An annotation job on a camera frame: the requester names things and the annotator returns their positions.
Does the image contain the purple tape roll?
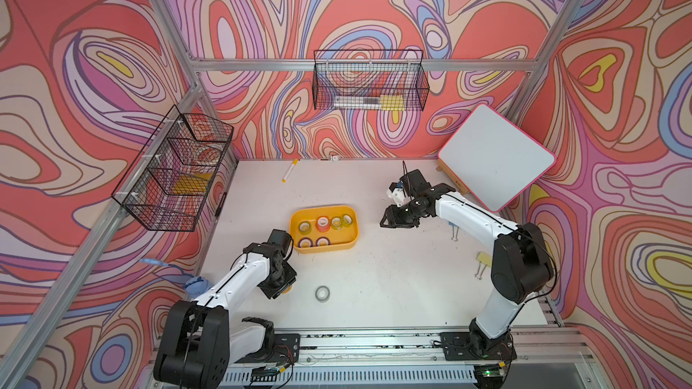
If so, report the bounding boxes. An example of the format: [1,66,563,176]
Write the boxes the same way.
[315,237,331,247]
[298,238,314,249]

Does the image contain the grey clear tape roll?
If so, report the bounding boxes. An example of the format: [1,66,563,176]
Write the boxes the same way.
[315,286,331,303]

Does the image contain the yellow-green tape roll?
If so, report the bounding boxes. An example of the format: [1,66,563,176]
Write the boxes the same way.
[298,222,312,235]
[342,214,353,227]
[331,217,342,230]

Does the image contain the yellow plastic storage box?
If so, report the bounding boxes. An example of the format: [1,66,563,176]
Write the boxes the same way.
[289,205,360,254]

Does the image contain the red tape roll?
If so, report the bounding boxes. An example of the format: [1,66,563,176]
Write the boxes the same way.
[315,216,331,232]

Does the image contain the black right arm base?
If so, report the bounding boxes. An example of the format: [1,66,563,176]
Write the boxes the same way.
[432,318,517,363]

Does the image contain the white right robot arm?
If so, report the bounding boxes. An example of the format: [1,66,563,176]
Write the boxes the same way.
[380,169,557,350]

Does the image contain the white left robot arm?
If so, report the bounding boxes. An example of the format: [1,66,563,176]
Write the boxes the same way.
[152,229,297,388]

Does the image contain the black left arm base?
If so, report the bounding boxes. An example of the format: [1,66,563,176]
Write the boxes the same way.
[230,317,301,364]

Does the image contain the blue binder clip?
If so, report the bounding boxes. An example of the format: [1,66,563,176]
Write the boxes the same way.
[451,224,461,241]

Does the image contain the blue cloth bundle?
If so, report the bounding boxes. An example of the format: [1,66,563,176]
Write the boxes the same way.
[139,259,212,298]

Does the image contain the yellow sticky note pad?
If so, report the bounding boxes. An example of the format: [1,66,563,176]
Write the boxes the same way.
[476,252,492,268]

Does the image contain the yellow item in back basket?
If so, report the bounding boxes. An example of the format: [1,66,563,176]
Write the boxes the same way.
[380,95,407,111]

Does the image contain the yellow capped white marker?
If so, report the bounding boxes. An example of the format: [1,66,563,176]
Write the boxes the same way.
[282,158,299,183]

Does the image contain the white board pink edge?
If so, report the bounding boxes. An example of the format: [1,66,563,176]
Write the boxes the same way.
[438,104,556,213]

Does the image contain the yellow block in basket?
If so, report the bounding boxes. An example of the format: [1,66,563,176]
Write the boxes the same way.
[170,173,212,196]

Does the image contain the black wire basket left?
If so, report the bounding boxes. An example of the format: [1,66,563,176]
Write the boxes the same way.
[111,106,234,232]

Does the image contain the black wire basket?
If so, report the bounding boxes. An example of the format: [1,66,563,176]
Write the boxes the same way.
[312,47,430,112]
[111,106,234,232]

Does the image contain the black wire basket back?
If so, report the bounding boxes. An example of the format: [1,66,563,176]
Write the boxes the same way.
[312,47,430,112]

